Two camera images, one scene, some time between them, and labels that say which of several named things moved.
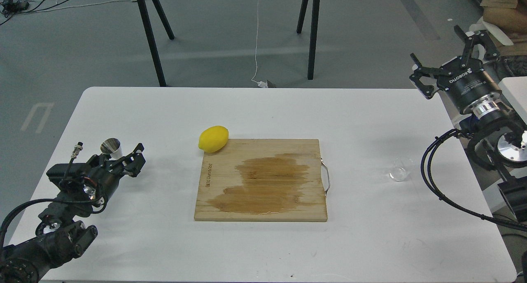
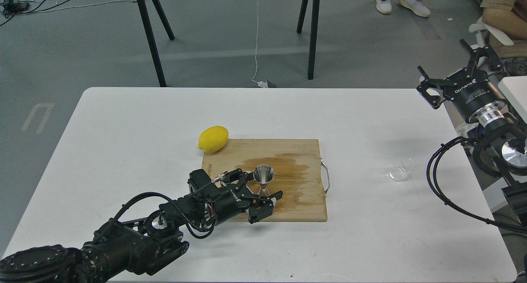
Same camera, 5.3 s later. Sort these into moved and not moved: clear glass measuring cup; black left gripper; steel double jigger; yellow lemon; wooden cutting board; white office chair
Moved: black left gripper; steel double jigger
Not moved: wooden cutting board; yellow lemon; white office chair; clear glass measuring cup
